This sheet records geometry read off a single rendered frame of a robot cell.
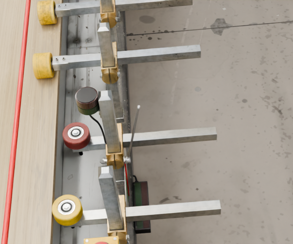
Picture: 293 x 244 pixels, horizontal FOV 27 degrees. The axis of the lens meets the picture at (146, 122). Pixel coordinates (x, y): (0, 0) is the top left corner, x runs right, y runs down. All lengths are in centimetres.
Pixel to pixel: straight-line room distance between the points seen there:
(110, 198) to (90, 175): 54
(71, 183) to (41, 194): 35
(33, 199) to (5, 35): 68
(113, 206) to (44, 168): 29
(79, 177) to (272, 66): 147
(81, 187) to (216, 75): 132
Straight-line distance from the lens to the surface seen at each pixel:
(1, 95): 196
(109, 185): 146
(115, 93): 195
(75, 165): 208
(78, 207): 165
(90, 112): 161
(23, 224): 166
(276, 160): 283
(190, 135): 181
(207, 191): 271
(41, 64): 191
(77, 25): 254
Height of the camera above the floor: 231
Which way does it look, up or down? 52 degrees down
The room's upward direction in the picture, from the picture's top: 6 degrees counter-clockwise
